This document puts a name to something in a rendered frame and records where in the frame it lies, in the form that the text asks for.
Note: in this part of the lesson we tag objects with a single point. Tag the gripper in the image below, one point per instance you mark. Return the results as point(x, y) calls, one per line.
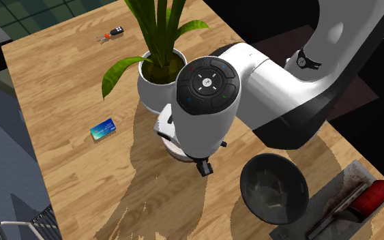
point(205, 168)

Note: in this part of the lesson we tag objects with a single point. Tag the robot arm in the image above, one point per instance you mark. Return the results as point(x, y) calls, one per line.
point(205, 133)

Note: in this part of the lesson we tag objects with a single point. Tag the black bowl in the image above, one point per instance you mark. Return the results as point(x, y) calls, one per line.
point(273, 189)

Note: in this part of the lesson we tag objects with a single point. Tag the green plant in white pot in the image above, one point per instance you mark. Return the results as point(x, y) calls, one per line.
point(153, 91)

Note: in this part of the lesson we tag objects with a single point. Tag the blue card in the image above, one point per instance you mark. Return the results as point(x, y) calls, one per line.
point(103, 129)

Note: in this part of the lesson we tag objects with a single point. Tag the black car key fob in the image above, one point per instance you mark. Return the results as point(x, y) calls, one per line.
point(116, 31)

